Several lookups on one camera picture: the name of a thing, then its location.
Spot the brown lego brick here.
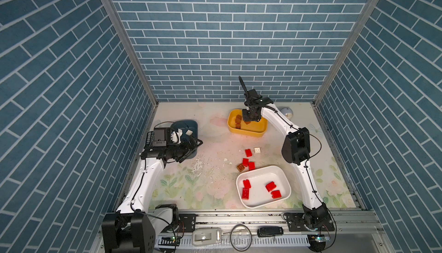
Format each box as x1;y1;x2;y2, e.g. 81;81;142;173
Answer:
237;164;245;172
235;115;242;129

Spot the red square lego brick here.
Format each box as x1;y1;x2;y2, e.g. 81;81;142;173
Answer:
245;149;252;157

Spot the red lego brick lowest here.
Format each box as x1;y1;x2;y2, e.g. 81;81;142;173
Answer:
248;162;256;171

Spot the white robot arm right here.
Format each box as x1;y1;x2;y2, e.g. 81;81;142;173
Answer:
238;77;331;231

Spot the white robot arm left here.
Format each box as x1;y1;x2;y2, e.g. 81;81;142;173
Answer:
101;137;203;253

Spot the yellow plastic bin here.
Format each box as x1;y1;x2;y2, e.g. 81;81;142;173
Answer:
227;109;268;138

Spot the dark teal plastic bin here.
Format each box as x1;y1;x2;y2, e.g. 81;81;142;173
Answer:
170;119;198;142

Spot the black calculator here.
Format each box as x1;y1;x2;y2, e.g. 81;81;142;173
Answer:
144;131;154;150

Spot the white plastic bin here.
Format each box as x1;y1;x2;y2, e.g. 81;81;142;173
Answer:
236;165;292;209

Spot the grey plastic box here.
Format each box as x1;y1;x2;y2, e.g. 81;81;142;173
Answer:
192;228;222;246

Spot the black key fob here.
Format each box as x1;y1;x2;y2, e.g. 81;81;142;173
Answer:
257;226;284;238

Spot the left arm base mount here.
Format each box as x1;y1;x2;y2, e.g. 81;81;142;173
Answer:
177;213;197;233

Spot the black cable loop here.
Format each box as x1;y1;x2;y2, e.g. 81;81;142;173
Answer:
229;223;253;253

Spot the aluminium rail base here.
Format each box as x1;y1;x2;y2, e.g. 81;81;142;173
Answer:
154;209;394;253

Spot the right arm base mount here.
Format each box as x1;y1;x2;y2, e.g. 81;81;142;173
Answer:
282;212;335;232

